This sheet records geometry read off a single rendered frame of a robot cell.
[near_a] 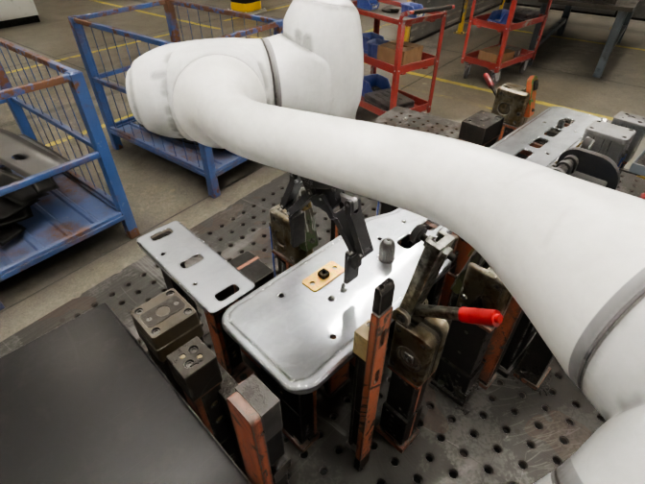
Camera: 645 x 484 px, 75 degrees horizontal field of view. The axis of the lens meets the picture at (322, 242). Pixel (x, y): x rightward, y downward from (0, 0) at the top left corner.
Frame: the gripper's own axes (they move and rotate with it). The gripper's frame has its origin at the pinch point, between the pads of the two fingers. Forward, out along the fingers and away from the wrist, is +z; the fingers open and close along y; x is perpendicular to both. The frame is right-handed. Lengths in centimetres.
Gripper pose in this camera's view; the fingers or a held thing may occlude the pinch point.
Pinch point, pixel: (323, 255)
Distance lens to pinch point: 76.1
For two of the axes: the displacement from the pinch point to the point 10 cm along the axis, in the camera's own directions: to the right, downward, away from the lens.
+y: 7.1, 4.5, -5.5
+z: 0.0, 7.7, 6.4
